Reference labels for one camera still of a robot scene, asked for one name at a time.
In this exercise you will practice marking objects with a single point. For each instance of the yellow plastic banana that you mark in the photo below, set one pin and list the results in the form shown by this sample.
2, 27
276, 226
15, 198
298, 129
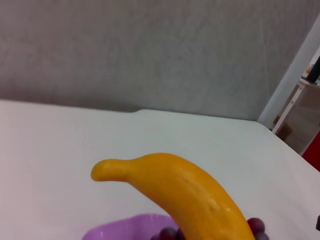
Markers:
187, 190

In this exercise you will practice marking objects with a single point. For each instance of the dark red grape bunch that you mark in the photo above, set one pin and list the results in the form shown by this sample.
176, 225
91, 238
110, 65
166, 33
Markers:
255, 223

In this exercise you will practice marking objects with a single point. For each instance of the purple scalloped plastic bowl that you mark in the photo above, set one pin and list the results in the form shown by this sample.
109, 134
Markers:
125, 227

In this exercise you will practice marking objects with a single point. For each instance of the light wooden cabinet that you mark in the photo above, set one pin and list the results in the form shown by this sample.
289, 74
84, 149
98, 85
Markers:
300, 117

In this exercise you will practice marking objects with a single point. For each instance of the red box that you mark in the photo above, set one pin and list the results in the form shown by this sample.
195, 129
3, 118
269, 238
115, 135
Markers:
313, 156

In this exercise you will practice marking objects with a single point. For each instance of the black pole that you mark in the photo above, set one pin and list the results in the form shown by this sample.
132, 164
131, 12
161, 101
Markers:
314, 71

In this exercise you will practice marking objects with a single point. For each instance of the white door frame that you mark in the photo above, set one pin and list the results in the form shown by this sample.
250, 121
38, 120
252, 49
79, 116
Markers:
287, 85

